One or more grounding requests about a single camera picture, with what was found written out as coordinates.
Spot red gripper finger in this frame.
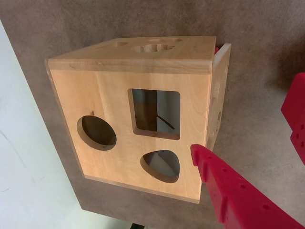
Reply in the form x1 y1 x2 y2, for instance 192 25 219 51
190 144 305 229

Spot wooden shape sorter box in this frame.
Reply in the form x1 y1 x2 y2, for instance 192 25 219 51
44 35 232 205

